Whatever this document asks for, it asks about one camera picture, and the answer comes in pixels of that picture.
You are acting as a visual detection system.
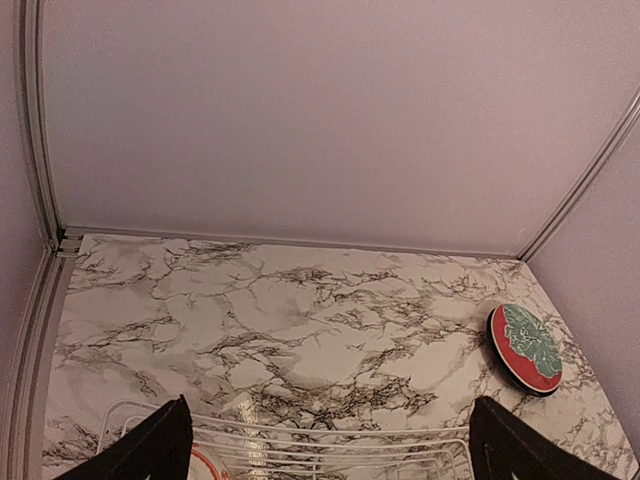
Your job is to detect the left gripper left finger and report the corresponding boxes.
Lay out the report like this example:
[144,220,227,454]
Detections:
[58,397,193,480]

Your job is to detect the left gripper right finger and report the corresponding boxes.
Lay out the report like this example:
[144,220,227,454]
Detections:
[469,396,613,479]

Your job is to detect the black red plate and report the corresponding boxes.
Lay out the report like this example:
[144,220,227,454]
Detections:
[486,303,563,397]

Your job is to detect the white red small bowl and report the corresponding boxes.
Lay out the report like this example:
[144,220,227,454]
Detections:
[187,444,232,480]

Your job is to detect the white wire dish rack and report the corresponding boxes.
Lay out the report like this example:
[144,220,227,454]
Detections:
[102,397,474,480]

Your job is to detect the left aluminium frame post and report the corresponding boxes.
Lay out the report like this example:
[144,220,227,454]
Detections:
[1,1,70,479]

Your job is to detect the aluminium frame post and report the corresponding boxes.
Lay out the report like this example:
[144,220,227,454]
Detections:
[517,88,640,262]
[1,1,70,479]

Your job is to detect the right aluminium frame post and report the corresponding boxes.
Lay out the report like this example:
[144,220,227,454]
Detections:
[517,88,640,262]

